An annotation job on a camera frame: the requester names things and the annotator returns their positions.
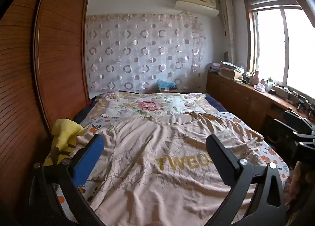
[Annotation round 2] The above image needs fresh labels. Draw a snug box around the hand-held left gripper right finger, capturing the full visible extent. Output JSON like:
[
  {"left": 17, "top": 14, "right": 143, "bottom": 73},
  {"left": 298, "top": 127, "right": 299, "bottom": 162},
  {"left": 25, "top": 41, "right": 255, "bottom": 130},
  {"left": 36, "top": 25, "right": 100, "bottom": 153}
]
[{"left": 205, "top": 134, "right": 289, "bottom": 226}]

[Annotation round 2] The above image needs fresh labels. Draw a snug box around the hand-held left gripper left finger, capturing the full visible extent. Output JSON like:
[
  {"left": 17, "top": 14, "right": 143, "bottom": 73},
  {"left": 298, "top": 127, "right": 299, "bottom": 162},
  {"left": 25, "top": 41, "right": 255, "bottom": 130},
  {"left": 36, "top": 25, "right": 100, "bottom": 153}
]
[{"left": 28, "top": 134, "right": 106, "bottom": 226}]

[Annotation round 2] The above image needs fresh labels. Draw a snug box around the beige printed t-shirt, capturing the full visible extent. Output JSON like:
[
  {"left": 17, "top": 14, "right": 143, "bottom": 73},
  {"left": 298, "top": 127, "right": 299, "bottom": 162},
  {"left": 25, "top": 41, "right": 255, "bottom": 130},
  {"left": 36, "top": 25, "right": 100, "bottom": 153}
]
[{"left": 90, "top": 111, "right": 265, "bottom": 226}]

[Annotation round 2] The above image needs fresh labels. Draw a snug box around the yellow plush toy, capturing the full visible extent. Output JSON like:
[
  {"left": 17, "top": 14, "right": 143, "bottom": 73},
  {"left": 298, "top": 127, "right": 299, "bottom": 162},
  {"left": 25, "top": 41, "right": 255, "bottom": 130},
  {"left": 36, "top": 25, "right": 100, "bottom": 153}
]
[{"left": 43, "top": 118, "right": 89, "bottom": 166}]

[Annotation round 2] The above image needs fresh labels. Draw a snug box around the pink figurine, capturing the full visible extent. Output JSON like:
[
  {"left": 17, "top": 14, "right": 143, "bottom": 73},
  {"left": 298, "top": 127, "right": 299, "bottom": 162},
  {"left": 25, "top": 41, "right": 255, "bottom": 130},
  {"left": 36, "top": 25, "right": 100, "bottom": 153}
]
[{"left": 250, "top": 70, "right": 261, "bottom": 86}]

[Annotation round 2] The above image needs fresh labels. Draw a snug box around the wooden cabinet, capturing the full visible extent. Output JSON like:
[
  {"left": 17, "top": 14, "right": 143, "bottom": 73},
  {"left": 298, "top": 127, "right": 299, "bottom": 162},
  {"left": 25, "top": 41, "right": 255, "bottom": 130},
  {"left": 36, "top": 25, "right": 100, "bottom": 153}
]
[{"left": 206, "top": 71, "right": 315, "bottom": 143}]

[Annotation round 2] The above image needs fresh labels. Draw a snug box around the floral blanket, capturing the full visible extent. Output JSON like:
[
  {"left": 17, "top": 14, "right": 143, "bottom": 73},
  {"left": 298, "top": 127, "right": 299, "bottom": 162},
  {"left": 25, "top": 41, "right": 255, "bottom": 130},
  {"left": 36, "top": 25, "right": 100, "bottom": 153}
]
[{"left": 90, "top": 92, "right": 209, "bottom": 120}]

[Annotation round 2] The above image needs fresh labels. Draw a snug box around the window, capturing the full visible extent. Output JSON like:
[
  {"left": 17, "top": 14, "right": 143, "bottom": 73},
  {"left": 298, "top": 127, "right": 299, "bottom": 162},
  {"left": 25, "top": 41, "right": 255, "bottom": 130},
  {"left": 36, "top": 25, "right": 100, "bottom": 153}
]
[{"left": 244, "top": 0, "right": 315, "bottom": 101}]

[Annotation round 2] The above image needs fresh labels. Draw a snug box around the open cardboard box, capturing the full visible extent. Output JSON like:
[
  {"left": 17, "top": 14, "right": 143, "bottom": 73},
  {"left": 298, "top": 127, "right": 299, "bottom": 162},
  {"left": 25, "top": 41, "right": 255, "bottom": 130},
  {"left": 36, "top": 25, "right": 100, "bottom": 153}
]
[{"left": 221, "top": 67, "right": 244, "bottom": 80}]

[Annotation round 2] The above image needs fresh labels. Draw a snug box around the cardboard box with blue bags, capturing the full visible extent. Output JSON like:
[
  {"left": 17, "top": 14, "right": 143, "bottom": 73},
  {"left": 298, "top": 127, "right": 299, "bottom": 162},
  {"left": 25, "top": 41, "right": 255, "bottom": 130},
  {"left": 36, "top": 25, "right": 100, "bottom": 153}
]
[{"left": 157, "top": 80, "right": 178, "bottom": 93}]

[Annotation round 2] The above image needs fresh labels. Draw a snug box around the pile of papers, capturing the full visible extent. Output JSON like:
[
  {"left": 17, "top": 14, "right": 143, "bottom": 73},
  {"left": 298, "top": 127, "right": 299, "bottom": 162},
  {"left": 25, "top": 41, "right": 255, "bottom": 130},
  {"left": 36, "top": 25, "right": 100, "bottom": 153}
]
[{"left": 209, "top": 62, "right": 222, "bottom": 73}]

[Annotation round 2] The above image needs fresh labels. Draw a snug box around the pale window curtain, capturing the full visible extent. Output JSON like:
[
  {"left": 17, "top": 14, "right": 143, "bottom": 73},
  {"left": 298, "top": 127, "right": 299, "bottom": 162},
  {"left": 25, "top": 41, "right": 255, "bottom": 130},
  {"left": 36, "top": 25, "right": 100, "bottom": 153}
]
[{"left": 220, "top": 0, "right": 237, "bottom": 63}]

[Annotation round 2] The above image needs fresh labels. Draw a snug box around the wooden wardrobe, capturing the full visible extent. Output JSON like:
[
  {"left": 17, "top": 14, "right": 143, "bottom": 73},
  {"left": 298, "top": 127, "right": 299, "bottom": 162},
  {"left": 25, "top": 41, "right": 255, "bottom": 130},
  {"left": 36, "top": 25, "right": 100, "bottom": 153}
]
[{"left": 0, "top": 0, "right": 90, "bottom": 217}]

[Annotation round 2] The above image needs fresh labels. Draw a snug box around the air conditioner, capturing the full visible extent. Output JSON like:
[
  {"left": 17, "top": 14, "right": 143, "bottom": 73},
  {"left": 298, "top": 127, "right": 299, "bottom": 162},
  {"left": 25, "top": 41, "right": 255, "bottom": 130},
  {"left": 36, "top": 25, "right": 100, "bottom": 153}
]
[{"left": 175, "top": 0, "right": 219, "bottom": 17}]

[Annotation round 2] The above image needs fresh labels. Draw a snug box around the circle patterned wall curtain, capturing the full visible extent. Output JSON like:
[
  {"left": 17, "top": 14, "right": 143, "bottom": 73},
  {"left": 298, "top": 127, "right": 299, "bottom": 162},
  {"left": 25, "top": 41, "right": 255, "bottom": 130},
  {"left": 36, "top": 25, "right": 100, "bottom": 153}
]
[{"left": 86, "top": 13, "right": 206, "bottom": 92}]

